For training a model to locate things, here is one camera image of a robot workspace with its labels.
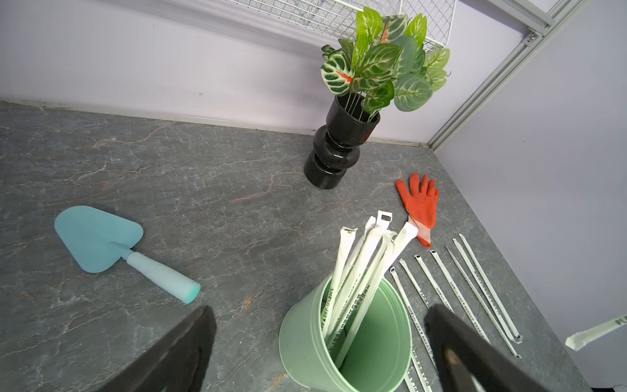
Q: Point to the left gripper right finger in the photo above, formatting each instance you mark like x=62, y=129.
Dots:
x=464, y=360

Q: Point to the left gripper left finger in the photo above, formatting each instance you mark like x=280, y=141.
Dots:
x=177, y=362

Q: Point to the bundle of wrapped white straws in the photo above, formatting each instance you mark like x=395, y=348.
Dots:
x=358, y=272

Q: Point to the teal garden trowel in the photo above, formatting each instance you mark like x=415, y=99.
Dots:
x=97, y=240

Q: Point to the red work glove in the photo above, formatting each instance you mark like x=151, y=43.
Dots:
x=420, y=199

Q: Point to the black vase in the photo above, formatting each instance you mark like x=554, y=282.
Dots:
x=336, y=143

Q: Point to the green artificial plant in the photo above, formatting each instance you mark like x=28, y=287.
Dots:
x=387, y=63

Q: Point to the aluminium frame struts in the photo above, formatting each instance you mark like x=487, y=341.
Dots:
x=542, y=27

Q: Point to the white wire wall shelf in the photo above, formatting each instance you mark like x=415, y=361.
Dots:
x=336, y=18

